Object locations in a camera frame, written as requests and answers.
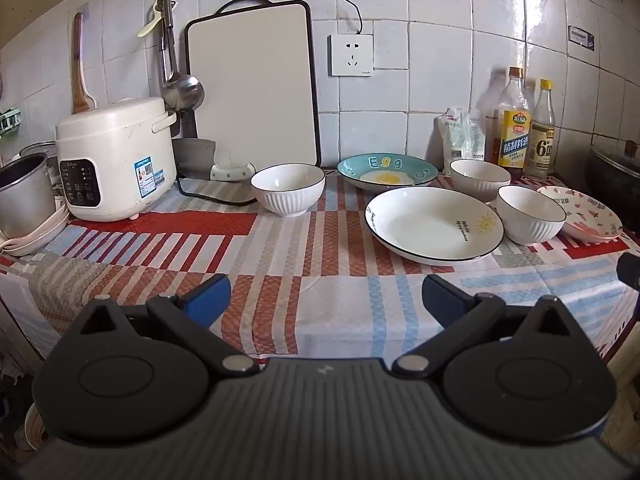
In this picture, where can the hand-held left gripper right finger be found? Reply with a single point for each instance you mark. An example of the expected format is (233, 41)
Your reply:
(442, 296)

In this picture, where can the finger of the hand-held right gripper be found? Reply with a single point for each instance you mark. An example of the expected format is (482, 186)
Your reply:
(631, 271)

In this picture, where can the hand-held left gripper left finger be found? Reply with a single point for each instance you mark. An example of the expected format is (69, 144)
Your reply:
(210, 297)

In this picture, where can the pink heart pattern plate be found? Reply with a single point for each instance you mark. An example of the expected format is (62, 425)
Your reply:
(590, 212)

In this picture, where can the white plate with sun print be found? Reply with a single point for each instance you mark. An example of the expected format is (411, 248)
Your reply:
(430, 225)

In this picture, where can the white ribbed bowl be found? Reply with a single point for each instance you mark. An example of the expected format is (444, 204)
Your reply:
(287, 192)
(531, 217)
(479, 182)

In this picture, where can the blue fried egg plate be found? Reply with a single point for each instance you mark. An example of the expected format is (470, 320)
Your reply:
(385, 170)

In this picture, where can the black wok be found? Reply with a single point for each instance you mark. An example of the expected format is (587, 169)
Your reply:
(615, 182)

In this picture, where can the striped patchwork tablecloth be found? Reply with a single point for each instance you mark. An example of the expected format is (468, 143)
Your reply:
(310, 270)

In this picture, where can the white cutting board stand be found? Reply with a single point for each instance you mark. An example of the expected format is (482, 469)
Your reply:
(231, 170)

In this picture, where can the clear bottle with yellow cap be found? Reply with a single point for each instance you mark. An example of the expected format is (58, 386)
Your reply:
(542, 140)

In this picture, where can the white seasoning bag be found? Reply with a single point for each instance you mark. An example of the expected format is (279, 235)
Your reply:
(454, 135)
(476, 135)

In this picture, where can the white rice cooker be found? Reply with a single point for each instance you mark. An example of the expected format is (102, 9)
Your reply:
(112, 160)

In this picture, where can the yellow label oil bottle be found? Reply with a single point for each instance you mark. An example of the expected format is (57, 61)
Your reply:
(514, 130)

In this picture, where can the steel ladle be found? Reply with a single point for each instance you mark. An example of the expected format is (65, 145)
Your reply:
(182, 91)

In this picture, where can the steel inner pot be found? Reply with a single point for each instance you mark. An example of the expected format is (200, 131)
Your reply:
(25, 200)

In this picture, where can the white cutting board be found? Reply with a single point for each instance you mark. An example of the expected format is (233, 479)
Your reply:
(252, 85)

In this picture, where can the wooden spatula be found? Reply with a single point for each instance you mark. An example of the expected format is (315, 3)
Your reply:
(79, 75)

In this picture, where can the green rack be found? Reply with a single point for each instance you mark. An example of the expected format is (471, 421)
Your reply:
(9, 121)

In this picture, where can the cream rice paddle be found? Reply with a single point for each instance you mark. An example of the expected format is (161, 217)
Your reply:
(152, 22)

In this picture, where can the dark wall sticker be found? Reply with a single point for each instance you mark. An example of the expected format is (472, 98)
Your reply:
(581, 37)

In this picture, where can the white wall socket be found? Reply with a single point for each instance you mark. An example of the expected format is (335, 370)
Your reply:
(351, 55)

